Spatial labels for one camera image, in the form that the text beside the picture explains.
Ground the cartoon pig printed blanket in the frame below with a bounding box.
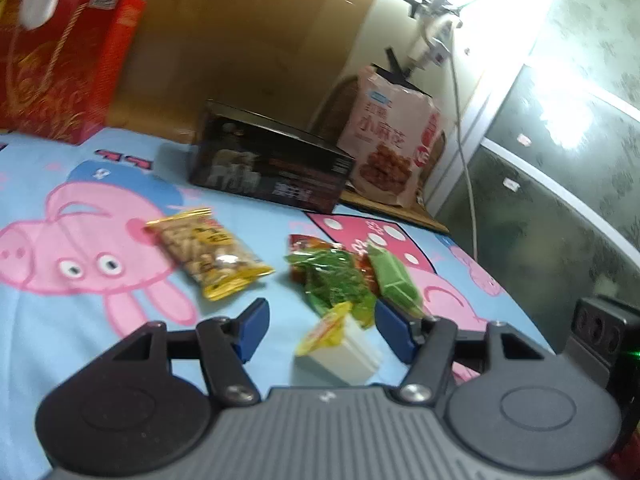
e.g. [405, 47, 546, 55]
[0, 127, 558, 480]

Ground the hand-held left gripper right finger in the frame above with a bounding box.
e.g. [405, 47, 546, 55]
[374, 299, 546, 403]

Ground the yellow peanut packet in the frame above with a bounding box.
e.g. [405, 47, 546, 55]
[145, 207, 276, 302]

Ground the red gift box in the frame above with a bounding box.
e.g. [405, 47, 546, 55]
[0, 0, 147, 146]

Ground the black cardboard box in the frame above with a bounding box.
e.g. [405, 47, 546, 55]
[189, 100, 357, 215]

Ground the white jelly cup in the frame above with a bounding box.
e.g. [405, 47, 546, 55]
[294, 301, 383, 383]

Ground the white cable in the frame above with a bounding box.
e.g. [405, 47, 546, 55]
[445, 25, 481, 261]

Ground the wooden board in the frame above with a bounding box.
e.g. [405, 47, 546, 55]
[337, 187, 451, 235]

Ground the frosted glass door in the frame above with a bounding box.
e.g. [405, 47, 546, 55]
[425, 0, 640, 356]

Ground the large pink snack bag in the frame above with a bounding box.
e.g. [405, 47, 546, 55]
[337, 65, 446, 209]

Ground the green pastry packet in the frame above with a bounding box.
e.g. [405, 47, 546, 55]
[367, 245, 425, 318]

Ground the clear green snack packet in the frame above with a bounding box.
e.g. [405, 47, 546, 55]
[285, 247, 377, 330]

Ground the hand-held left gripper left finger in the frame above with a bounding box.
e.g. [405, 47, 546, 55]
[111, 297, 271, 408]

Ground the wooden headboard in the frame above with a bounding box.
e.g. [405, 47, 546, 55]
[97, 0, 386, 146]

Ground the black folding stand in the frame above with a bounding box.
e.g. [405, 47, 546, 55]
[382, 47, 436, 98]

